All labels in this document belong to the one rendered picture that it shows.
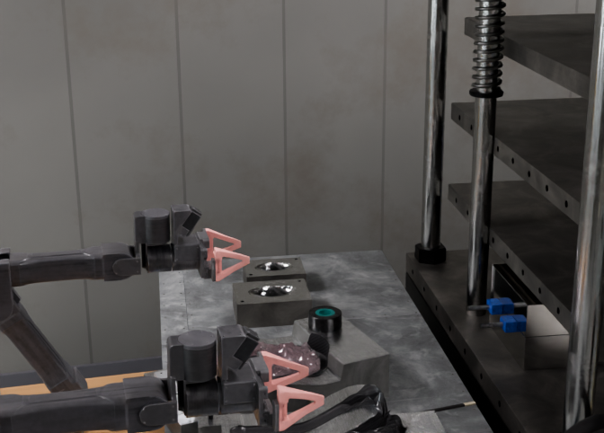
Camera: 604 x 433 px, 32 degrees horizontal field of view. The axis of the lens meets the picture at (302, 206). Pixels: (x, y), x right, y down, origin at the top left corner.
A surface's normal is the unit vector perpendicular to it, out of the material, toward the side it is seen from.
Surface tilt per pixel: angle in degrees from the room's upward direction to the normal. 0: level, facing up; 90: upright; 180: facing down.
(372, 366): 90
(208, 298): 0
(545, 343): 90
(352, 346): 0
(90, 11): 90
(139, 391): 1
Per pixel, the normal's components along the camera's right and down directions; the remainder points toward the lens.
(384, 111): 0.23, 0.30
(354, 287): -0.01, -0.95
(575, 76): -0.99, 0.05
